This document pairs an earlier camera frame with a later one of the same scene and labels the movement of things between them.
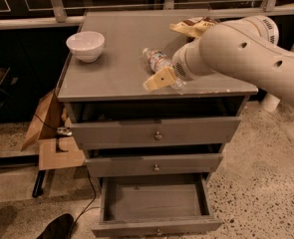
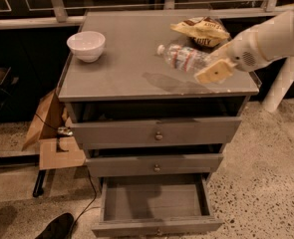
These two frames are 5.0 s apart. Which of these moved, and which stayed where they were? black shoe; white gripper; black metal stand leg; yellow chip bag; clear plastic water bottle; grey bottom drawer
Moved: white gripper; clear plastic water bottle
Stayed: grey bottom drawer; black metal stand leg; black shoe; yellow chip bag
